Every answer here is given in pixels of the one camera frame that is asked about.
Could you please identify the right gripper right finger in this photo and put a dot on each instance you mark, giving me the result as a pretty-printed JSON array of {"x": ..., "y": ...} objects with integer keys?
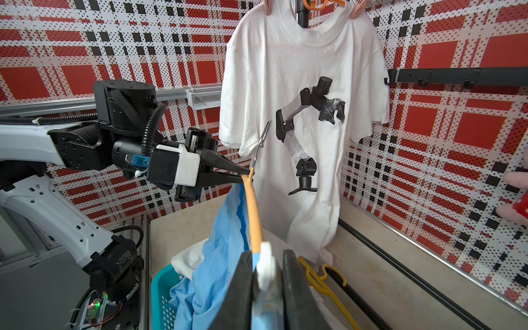
[{"x": 300, "y": 310}]

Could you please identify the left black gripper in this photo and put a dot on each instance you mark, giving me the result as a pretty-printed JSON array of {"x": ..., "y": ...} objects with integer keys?
[{"x": 203, "y": 143}]

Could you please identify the white wire mesh basket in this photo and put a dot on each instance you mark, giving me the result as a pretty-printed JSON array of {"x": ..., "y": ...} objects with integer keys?
[{"x": 200, "y": 98}]

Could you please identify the light blue cloth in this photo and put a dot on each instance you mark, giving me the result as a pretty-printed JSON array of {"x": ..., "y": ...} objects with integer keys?
[{"x": 209, "y": 266}]

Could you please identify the black wall hook rail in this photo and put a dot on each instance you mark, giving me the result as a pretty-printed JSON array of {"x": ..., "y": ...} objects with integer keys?
[{"x": 468, "y": 77}]

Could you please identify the white clothespin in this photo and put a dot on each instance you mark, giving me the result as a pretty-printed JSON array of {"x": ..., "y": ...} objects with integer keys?
[{"x": 266, "y": 266}]

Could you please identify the white printed t-shirt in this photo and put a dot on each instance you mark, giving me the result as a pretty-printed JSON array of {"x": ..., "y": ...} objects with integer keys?
[{"x": 296, "y": 97}]

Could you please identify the teal flat tray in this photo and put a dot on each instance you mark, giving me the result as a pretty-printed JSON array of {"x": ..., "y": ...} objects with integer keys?
[{"x": 162, "y": 314}]

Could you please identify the orange plastic hanger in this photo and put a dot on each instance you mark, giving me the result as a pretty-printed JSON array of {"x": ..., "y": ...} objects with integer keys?
[{"x": 313, "y": 6}]

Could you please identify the pink clothespin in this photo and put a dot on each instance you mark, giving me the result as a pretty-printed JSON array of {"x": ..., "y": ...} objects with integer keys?
[
  {"x": 359, "y": 8},
  {"x": 267, "y": 4}
]

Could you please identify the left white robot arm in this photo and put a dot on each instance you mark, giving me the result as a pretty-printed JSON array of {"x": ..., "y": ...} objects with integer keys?
[{"x": 123, "y": 132}]

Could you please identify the wooden hanger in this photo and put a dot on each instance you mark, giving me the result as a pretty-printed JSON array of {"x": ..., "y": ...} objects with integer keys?
[{"x": 256, "y": 231}]

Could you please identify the yellow plastic hanger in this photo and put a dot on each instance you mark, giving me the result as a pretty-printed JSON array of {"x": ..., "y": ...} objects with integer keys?
[{"x": 318, "y": 283}]

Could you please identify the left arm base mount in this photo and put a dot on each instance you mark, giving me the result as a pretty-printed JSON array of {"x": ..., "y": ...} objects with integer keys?
[{"x": 98, "y": 312}]

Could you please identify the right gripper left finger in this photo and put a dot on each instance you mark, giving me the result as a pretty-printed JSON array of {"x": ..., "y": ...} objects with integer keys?
[{"x": 236, "y": 310}]

